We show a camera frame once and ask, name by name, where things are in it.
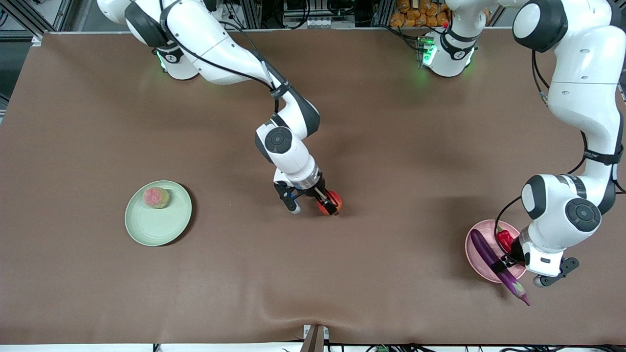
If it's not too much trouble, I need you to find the long purple eggplant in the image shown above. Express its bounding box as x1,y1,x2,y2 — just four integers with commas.
470,229,531,307

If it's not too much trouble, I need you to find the pink beige peach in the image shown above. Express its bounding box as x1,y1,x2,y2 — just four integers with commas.
142,187,170,210

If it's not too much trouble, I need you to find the pink round plate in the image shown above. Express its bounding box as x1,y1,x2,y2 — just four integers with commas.
465,220,529,284

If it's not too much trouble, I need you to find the red pomegranate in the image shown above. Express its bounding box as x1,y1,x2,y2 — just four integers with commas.
317,190,343,217

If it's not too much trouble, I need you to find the white connector strip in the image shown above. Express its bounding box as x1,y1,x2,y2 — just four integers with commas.
306,17,345,29

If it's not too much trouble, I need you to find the bag of orange items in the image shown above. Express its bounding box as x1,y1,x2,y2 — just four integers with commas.
390,0,450,28

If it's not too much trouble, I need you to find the light green round plate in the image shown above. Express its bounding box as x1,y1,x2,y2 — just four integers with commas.
124,180,193,246

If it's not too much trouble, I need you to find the brown table cover cloth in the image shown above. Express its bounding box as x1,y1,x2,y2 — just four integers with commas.
0,27,626,345

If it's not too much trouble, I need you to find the grey aluminium frame post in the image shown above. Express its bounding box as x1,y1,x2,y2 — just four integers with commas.
0,0,47,47

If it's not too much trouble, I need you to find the red chili pepper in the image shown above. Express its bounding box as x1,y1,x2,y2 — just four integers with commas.
496,225,515,254

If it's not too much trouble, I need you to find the metal bracket at table edge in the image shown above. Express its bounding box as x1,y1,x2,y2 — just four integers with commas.
302,324,330,352

